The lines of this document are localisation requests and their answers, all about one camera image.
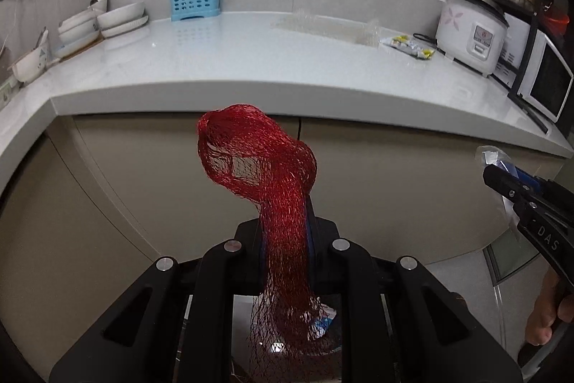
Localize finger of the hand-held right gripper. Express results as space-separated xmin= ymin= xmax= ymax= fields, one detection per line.
xmin=504 ymin=162 xmax=546 ymax=193
xmin=483 ymin=164 xmax=540 ymax=214

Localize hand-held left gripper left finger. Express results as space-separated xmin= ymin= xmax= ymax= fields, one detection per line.
xmin=49 ymin=220 xmax=265 ymax=383

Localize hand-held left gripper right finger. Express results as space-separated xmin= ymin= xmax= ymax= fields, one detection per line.
xmin=306 ymin=199 xmax=523 ymax=383

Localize clear plastic wrapper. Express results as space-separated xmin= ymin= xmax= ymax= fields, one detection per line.
xmin=475 ymin=145 xmax=523 ymax=232

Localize red mesh bag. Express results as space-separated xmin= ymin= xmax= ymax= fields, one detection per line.
xmin=197 ymin=104 xmax=346 ymax=383

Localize person's right hand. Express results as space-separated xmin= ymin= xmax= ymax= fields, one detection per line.
xmin=524 ymin=273 xmax=574 ymax=348

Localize glass door panel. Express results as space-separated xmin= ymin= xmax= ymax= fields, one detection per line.
xmin=482 ymin=226 xmax=544 ymax=288

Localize white microwave oven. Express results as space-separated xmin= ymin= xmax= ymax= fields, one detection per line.
xmin=511 ymin=31 xmax=574 ymax=123

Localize white base cabinet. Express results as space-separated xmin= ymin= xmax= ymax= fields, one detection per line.
xmin=0 ymin=113 xmax=566 ymax=383

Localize white vented appliance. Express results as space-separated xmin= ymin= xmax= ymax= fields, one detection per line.
xmin=493 ymin=12 xmax=533 ymax=88

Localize white rice cooker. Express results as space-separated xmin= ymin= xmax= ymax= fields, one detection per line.
xmin=435 ymin=0 xmax=510 ymax=78

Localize red plastic container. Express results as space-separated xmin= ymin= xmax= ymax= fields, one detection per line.
xmin=540 ymin=6 xmax=571 ymax=34

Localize white yellow snack packet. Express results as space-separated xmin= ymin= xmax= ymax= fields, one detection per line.
xmin=379 ymin=35 xmax=437 ymax=60

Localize clear plastic bag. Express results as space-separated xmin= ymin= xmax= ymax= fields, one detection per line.
xmin=269 ymin=8 xmax=382 ymax=47

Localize wide white bowl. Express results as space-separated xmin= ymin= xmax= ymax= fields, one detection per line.
xmin=96 ymin=1 xmax=147 ymax=29

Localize small white patterned bowl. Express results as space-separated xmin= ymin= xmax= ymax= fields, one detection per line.
xmin=11 ymin=46 xmax=51 ymax=84

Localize black power cord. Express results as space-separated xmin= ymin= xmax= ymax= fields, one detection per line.
xmin=413 ymin=32 xmax=456 ymax=61

